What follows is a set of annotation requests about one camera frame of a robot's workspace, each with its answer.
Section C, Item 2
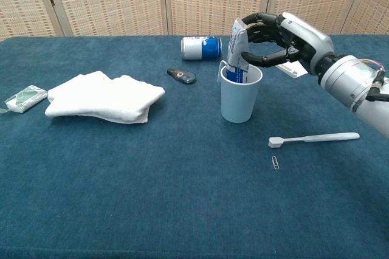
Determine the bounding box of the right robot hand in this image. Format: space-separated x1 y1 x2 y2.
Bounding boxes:
241 12 335 76

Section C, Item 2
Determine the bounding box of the green white tissue pack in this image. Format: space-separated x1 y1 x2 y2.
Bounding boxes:
0 85 49 117

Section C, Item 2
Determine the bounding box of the teardrop-shaped correction tape dispenser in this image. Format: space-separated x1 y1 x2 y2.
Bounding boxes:
166 67 197 85

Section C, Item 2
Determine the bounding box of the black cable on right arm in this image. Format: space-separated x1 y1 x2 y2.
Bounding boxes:
365 70 389 103

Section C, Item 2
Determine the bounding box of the blue white toothpaste tube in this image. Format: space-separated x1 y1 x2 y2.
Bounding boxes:
225 18 250 84

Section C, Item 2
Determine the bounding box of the white square plastic lid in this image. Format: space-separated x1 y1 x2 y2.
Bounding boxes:
275 60 309 79

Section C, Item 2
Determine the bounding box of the white toothbrush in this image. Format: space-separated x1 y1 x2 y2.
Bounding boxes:
268 132 360 150

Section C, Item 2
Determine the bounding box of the white folded towel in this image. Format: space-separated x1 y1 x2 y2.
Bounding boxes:
44 71 166 125

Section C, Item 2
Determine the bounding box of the teal blue tablecloth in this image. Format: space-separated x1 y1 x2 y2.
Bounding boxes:
0 35 389 259

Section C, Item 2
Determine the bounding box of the blue white drink can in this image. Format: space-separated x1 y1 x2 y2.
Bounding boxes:
181 36 223 61

